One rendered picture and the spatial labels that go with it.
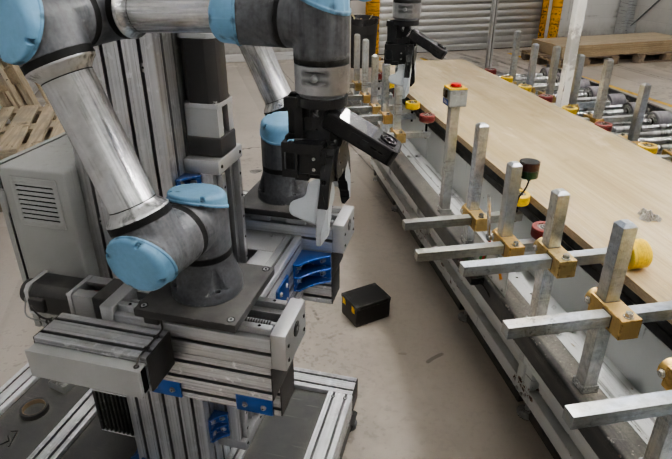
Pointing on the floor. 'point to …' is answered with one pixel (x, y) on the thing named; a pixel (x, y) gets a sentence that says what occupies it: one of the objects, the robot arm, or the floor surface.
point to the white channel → (575, 30)
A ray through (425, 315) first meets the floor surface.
